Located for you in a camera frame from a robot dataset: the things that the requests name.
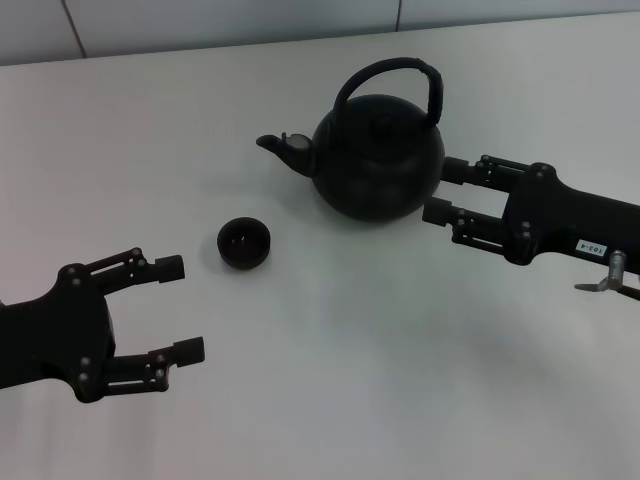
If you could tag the small dark teacup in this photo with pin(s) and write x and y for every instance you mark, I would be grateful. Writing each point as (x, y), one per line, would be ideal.
(245, 257)

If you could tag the black cast iron teapot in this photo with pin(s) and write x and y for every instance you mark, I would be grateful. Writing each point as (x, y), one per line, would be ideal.
(380, 165)

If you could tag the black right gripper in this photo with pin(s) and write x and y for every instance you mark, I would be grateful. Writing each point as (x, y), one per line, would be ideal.
(565, 220)

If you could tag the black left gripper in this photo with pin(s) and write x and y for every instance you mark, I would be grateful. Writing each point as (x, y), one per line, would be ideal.
(55, 340)

